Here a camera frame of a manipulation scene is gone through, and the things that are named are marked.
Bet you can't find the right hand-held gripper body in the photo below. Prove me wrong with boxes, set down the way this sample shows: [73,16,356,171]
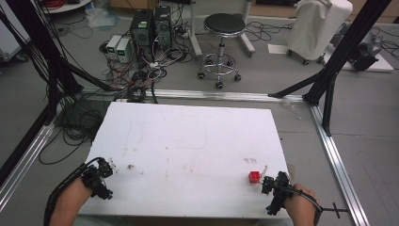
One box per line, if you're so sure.
[261,170,295,217]

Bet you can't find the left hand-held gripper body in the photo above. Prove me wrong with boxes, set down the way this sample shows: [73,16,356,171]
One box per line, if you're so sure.
[82,157,114,201]

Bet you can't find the red block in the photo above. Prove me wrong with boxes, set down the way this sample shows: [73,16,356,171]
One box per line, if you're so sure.
[247,170,263,185]

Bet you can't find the person's right hand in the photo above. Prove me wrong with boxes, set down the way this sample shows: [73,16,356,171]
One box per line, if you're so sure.
[282,183,318,226]

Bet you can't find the person's left hand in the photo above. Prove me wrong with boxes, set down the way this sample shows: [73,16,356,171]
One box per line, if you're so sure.
[48,177,94,226]

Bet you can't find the white power supply box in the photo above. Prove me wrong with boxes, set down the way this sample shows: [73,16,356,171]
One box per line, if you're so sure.
[116,38,132,64]
[105,34,122,60]

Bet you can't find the black computer tower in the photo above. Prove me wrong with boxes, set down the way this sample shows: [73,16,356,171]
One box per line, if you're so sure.
[129,8,155,62]
[153,5,173,51]

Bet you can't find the black round stool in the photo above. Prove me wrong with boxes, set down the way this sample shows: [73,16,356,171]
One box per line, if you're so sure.
[197,12,248,90]

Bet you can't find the white table legs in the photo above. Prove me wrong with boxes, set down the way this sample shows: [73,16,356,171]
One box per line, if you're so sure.
[187,0,257,59]

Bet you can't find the clear plastic bag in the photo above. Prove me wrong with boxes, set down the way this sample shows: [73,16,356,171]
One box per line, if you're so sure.
[85,7,120,30]

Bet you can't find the black floor device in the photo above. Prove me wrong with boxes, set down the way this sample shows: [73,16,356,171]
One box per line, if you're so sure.
[350,33,384,73]

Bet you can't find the white covered cart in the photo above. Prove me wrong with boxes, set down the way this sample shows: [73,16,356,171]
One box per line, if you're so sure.
[285,0,354,66]

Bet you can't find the white flat board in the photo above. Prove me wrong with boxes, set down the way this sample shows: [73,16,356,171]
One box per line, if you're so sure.
[267,42,395,73]

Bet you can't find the round white table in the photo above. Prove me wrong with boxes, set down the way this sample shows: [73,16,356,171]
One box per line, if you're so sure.
[40,0,92,14]

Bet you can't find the black cable bundle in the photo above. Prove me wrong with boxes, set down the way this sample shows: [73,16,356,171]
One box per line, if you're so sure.
[38,99,106,166]

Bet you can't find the aluminium floor rail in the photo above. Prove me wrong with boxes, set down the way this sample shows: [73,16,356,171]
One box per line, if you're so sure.
[309,104,372,226]
[0,122,56,212]
[80,88,306,104]

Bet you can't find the black frame beam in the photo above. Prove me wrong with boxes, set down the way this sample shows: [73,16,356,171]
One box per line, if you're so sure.
[0,105,53,186]

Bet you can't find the tangle of floor cables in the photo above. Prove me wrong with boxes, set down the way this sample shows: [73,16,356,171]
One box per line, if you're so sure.
[99,29,196,105]

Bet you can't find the black frame post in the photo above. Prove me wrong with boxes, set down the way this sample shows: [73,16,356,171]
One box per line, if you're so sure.
[267,0,393,137]
[5,0,118,127]

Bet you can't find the black floor cables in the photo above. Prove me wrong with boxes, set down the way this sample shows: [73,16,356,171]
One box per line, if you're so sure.
[244,20,296,43]

